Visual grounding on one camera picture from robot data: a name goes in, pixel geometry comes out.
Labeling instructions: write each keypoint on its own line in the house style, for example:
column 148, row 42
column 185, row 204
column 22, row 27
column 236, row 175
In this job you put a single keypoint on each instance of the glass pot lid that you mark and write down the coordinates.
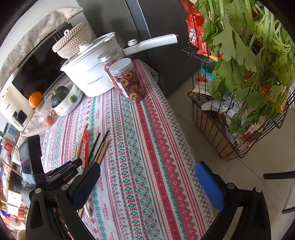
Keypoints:
column 92, row 47

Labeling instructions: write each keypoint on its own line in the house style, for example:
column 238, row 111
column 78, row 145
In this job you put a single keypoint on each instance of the grey floral cloth cover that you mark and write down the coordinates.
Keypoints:
column 30, row 30

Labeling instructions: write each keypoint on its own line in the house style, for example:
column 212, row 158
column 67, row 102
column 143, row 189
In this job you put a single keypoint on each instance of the teal snack packet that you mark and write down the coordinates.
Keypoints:
column 207, row 74

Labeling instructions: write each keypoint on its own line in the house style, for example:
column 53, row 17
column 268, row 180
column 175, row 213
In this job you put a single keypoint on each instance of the black metal bar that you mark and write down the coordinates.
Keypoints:
column 278, row 175

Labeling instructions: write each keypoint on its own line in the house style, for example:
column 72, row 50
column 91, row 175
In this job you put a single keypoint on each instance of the orange pumpkin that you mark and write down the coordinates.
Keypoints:
column 35, row 99

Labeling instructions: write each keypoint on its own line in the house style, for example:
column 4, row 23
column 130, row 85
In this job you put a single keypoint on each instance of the light wooden chopstick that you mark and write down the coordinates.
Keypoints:
column 99, row 154
column 106, row 148
column 102, row 152

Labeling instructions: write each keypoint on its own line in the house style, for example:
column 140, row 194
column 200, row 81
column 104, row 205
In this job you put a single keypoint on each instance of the white electric pot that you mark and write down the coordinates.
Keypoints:
column 92, row 76

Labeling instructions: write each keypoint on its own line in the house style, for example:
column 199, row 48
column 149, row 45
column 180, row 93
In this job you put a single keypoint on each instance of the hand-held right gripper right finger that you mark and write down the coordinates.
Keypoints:
column 208, row 184

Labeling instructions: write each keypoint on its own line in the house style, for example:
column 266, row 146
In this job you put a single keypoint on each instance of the red snack packets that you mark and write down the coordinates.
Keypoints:
column 194, row 25

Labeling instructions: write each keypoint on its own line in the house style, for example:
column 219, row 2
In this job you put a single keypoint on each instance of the pale short wooden chopstick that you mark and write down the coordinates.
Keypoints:
column 76, row 152

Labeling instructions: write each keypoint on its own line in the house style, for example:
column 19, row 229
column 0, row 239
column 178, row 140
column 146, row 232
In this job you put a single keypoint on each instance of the green leafy celery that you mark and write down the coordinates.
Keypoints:
column 230, row 46

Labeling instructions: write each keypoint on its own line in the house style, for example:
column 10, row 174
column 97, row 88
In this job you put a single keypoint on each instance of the black chopstick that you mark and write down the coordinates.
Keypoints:
column 102, row 140
column 95, row 144

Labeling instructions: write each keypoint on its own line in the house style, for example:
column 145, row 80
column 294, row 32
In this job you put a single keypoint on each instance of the dark green pumpkin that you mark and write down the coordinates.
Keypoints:
column 60, row 94

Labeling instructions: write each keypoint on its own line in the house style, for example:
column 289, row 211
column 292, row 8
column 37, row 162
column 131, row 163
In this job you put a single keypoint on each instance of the white flower-print baking dish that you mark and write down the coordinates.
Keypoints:
column 73, row 92

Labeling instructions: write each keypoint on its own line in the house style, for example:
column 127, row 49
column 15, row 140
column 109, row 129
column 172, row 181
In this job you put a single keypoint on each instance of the jar of dried fruit slices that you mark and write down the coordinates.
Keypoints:
column 129, row 80

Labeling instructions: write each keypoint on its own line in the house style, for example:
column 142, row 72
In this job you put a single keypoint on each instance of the dark grey refrigerator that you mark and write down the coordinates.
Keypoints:
column 149, row 23

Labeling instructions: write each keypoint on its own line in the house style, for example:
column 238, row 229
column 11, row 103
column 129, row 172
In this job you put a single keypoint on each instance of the jar of dried red berries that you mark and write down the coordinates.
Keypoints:
column 107, row 63

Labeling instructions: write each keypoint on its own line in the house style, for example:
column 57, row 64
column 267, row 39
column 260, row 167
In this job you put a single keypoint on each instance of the small orange tomato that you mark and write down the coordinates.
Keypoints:
column 48, row 120
column 53, row 112

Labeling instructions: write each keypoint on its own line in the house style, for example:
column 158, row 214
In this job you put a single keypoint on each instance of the white oval dish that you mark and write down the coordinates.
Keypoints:
column 69, row 108

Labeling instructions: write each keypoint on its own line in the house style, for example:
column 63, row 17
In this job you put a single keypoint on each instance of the thin brown wooden chopstick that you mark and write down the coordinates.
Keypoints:
column 83, row 138

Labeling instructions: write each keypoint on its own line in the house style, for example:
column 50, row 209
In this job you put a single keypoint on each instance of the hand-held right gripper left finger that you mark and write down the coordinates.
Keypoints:
column 87, row 184

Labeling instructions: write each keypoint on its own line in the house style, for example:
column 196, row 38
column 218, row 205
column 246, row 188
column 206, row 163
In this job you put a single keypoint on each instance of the white oven with black door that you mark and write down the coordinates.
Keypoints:
column 34, row 69

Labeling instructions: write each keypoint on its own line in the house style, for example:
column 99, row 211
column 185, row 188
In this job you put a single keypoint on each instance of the red plastic spoon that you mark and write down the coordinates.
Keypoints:
column 86, row 142

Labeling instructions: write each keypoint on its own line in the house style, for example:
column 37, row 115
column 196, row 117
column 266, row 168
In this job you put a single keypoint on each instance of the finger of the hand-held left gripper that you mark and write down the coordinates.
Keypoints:
column 69, row 164
column 66, row 174

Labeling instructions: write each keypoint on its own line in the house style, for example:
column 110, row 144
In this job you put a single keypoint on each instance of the red green patterned tablecloth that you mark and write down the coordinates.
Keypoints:
column 143, row 150

